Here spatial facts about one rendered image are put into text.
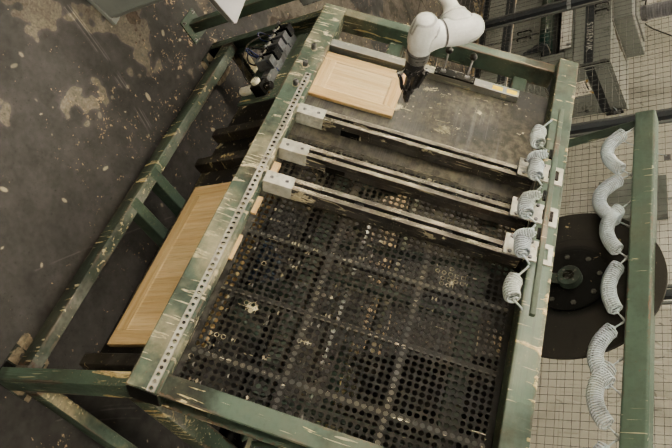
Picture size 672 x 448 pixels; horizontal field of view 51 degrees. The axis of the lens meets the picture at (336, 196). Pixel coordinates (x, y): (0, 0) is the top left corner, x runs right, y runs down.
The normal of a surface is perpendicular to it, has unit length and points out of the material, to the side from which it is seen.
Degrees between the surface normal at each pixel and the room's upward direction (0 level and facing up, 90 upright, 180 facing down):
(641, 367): 90
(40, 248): 0
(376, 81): 55
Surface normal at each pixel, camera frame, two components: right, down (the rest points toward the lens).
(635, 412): -0.47, -0.66
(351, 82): 0.10, -0.61
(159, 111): 0.84, -0.11
